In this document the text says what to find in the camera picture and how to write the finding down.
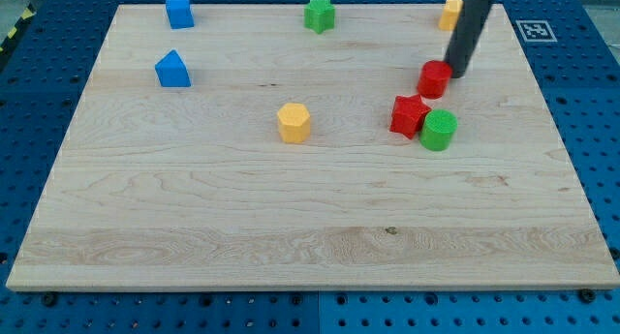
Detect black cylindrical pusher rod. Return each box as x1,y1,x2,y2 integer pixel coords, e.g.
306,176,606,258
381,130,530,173
444,0,495,78

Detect red cylinder block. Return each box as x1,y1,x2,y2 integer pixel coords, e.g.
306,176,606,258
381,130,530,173
417,60,452,99

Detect blue triangle block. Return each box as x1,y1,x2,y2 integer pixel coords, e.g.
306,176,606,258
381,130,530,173
154,49,192,87

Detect yellow block at top right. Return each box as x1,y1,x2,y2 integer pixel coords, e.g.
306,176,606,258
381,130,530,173
438,0,463,31

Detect white fiducial marker tag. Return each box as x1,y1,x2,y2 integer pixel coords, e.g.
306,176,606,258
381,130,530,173
515,19,557,44

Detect green cylinder block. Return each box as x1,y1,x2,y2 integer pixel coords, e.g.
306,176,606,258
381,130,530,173
419,109,458,151

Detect red star block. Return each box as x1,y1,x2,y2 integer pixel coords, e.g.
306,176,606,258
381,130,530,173
389,94,431,139

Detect green star block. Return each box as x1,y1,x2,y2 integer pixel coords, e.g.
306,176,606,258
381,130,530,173
304,0,335,34

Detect yellow hexagon block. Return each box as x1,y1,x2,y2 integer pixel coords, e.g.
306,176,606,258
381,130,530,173
277,103,311,143

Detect wooden board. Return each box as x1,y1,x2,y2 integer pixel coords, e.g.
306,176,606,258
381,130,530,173
7,4,619,292

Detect black bolt bottom right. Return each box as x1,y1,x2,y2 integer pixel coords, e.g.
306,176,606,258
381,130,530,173
578,288,597,304

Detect black bolt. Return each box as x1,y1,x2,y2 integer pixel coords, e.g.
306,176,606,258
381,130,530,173
578,288,597,304
41,292,58,308

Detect blue cube block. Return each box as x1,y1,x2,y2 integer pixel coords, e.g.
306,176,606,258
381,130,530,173
165,0,195,29

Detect black bolt bottom left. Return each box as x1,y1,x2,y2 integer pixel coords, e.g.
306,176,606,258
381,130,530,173
41,292,58,308

